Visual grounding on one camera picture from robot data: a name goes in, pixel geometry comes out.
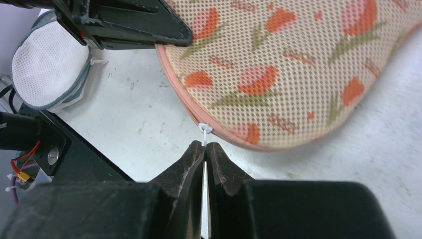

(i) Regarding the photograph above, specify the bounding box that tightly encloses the floral padded bra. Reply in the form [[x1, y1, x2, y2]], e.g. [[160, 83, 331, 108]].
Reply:
[[156, 0, 422, 151]]

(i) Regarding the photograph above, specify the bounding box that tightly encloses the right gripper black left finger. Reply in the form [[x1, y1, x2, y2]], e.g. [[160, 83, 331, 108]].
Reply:
[[0, 141, 204, 239]]

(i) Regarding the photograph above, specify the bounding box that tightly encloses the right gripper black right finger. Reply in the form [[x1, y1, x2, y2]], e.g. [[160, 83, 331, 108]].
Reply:
[[206, 143, 395, 239]]

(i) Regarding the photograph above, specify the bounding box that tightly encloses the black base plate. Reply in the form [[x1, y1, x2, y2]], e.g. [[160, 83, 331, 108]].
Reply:
[[19, 105, 132, 182]]

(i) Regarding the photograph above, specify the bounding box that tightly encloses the white mesh laundry bag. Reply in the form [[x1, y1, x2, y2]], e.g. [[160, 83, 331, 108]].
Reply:
[[10, 10, 108, 113]]

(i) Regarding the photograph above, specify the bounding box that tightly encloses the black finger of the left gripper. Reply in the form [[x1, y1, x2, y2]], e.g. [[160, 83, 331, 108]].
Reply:
[[56, 0, 193, 50]]

